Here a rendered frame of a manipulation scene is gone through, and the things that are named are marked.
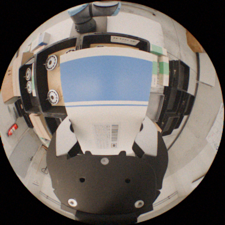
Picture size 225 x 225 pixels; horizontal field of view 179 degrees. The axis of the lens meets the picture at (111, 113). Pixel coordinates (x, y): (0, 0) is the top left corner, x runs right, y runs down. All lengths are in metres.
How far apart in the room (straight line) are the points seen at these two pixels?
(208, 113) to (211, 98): 0.45
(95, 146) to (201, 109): 2.95
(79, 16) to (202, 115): 3.12
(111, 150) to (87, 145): 0.05
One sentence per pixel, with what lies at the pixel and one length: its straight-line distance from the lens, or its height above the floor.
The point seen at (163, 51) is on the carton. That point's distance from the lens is 0.67.
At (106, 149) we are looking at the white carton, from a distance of 0.16.
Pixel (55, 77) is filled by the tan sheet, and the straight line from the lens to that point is 0.52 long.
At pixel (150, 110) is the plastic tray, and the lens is 0.70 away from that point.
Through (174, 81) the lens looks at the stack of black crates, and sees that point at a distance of 1.10.
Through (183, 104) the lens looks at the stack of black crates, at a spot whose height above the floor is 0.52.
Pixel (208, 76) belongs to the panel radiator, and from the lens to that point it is 2.91.
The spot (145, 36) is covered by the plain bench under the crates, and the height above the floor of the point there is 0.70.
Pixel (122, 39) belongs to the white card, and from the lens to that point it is 0.39.
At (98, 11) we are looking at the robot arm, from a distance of 0.49.
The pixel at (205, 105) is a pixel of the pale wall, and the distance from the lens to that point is 2.91.
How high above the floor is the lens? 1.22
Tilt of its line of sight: 61 degrees down
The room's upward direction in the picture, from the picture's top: 176 degrees clockwise
